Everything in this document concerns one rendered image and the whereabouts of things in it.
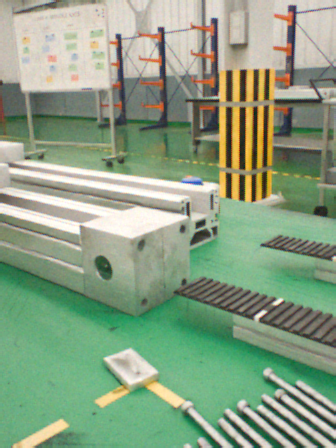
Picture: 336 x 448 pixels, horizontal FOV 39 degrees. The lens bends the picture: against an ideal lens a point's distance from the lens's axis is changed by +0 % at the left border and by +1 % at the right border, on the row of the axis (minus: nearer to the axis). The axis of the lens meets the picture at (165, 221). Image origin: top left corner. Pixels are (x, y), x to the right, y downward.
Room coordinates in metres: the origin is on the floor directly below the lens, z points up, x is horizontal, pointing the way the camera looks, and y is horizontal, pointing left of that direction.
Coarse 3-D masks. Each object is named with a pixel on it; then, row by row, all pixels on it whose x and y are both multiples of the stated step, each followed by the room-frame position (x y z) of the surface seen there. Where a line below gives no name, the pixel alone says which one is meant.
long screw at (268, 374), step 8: (264, 376) 0.36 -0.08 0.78; (272, 376) 0.36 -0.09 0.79; (280, 384) 0.35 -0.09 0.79; (288, 384) 0.34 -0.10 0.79; (288, 392) 0.34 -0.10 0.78; (296, 392) 0.33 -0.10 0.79; (304, 400) 0.32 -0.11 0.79; (312, 408) 0.32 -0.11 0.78; (320, 408) 0.31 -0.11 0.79; (328, 416) 0.31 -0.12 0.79
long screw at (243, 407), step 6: (240, 402) 0.32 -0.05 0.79; (246, 402) 0.32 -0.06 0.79; (240, 408) 0.32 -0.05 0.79; (246, 408) 0.31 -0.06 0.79; (240, 414) 0.31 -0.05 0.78; (246, 414) 0.31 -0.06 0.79; (252, 414) 0.31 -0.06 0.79; (252, 420) 0.31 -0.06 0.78; (258, 420) 0.30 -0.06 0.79; (258, 426) 0.30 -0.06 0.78; (264, 426) 0.30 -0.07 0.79; (270, 432) 0.29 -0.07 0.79; (276, 432) 0.29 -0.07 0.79; (276, 438) 0.28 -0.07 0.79; (282, 438) 0.28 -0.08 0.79; (282, 444) 0.28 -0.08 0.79; (288, 444) 0.28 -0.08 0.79
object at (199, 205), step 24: (24, 168) 1.09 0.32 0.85; (48, 168) 1.03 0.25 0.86; (72, 168) 1.00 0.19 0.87; (48, 192) 0.91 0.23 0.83; (72, 192) 0.88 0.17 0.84; (96, 192) 0.81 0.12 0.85; (120, 192) 0.77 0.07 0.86; (144, 192) 0.75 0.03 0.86; (168, 192) 0.80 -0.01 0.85; (192, 192) 0.76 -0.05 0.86; (216, 192) 0.76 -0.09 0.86; (192, 216) 0.74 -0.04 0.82; (192, 240) 0.73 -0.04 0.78
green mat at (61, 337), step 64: (192, 256) 0.67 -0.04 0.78; (256, 256) 0.66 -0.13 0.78; (0, 320) 0.49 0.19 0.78; (64, 320) 0.49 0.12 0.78; (128, 320) 0.48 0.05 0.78; (192, 320) 0.47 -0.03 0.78; (0, 384) 0.37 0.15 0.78; (64, 384) 0.37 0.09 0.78; (192, 384) 0.36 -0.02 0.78; (256, 384) 0.36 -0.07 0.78; (320, 384) 0.35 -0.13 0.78
